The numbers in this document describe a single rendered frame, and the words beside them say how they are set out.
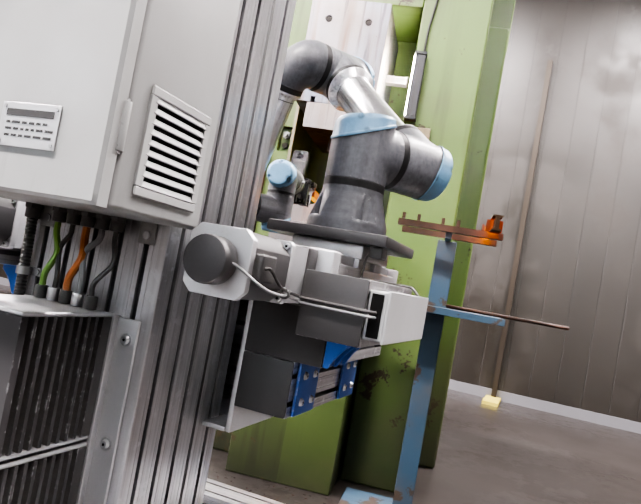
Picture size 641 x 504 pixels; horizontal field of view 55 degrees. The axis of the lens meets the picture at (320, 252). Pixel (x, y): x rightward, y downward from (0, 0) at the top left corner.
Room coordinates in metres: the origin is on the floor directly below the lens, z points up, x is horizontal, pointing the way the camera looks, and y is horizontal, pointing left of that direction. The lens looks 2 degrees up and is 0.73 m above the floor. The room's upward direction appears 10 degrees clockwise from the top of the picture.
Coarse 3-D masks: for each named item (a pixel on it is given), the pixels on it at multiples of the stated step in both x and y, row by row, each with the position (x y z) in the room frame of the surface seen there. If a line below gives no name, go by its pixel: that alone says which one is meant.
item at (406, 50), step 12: (408, 48) 2.67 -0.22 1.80; (396, 60) 2.68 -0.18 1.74; (408, 60) 2.67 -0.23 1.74; (396, 72) 2.68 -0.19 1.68; (408, 72) 2.67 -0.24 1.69; (408, 84) 2.66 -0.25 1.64; (396, 96) 2.67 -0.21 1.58; (396, 108) 2.67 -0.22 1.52; (312, 156) 2.73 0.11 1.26; (324, 156) 2.72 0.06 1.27; (312, 168) 2.73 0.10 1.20; (324, 168) 2.72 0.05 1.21; (312, 180) 2.73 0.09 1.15; (384, 192) 2.67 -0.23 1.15; (384, 204) 2.67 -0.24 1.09
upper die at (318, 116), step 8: (312, 104) 2.25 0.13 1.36; (320, 104) 2.24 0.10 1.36; (328, 104) 2.24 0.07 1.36; (312, 112) 2.25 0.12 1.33; (320, 112) 2.24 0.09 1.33; (328, 112) 2.24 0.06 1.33; (336, 112) 2.23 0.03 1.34; (344, 112) 2.22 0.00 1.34; (304, 120) 2.25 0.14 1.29; (312, 120) 2.25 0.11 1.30; (320, 120) 2.24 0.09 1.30; (328, 120) 2.23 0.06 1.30; (304, 128) 2.28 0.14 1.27; (312, 128) 2.26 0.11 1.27; (320, 128) 2.24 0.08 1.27; (328, 128) 2.23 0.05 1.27; (312, 136) 2.39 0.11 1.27; (320, 136) 2.36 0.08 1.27; (328, 136) 2.34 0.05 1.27; (320, 144) 2.51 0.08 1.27
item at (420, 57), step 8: (432, 16) 2.30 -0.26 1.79; (424, 48) 2.30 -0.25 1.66; (416, 56) 2.29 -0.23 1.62; (424, 56) 2.28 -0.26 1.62; (416, 64) 2.29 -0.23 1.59; (424, 64) 2.28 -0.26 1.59; (416, 72) 2.28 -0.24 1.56; (416, 80) 2.28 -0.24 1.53; (416, 88) 2.28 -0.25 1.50; (408, 96) 2.29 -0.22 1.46; (416, 96) 2.28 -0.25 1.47; (408, 104) 2.29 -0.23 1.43; (416, 104) 2.28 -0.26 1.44; (408, 112) 2.29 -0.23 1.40; (416, 112) 2.30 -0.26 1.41; (408, 120) 2.31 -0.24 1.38
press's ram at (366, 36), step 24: (336, 0) 2.24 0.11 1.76; (312, 24) 2.26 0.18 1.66; (336, 24) 2.24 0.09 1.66; (360, 24) 2.22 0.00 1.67; (384, 24) 2.21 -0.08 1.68; (360, 48) 2.22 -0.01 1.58; (384, 48) 2.21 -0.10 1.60; (384, 72) 2.32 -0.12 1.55; (312, 96) 2.25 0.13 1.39; (384, 96) 2.45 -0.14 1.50
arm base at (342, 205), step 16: (336, 176) 1.11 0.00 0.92; (336, 192) 1.10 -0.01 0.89; (352, 192) 1.10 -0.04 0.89; (368, 192) 1.10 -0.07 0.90; (320, 208) 1.11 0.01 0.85; (336, 208) 1.09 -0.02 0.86; (352, 208) 1.09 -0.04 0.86; (368, 208) 1.10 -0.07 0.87; (320, 224) 1.10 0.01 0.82; (336, 224) 1.08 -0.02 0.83; (352, 224) 1.08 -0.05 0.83; (368, 224) 1.09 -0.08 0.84; (384, 224) 1.13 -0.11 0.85
